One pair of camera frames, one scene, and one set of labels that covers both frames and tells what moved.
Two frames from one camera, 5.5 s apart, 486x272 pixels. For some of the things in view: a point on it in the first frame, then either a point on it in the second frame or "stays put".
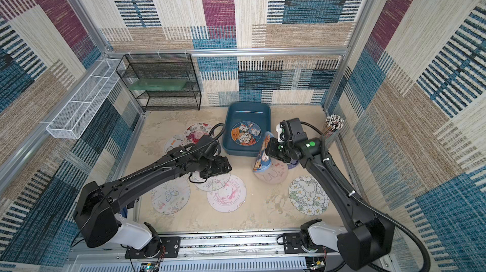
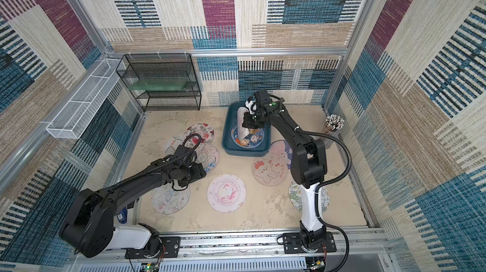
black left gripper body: x=211 y=167 to x=190 y=174
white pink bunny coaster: x=211 y=183 to x=243 y=131
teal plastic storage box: x=257 y=112 stays put
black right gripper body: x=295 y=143 to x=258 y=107
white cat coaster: x=173 y=142 stays put
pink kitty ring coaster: x=229 y=198 stays put
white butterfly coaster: x=172 y=198 stays put
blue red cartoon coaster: x=260 y=164 to x=255 y=138
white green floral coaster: x=307 y=196 stays put
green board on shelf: x=158 y=84 stays put
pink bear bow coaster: x=276 y=172 stays put
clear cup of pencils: x=332 y=126 stays put
